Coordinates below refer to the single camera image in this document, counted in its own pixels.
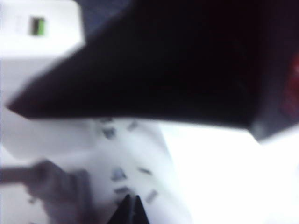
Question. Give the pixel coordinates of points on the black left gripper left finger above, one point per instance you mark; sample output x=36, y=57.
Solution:
x=132, y=212

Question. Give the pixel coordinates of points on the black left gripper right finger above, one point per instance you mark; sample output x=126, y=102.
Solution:
x=175, y=70

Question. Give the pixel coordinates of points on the white charger block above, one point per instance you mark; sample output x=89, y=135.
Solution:
x=58, y=28

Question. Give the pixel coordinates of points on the white power strip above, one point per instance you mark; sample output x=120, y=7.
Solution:
x=81, y=144

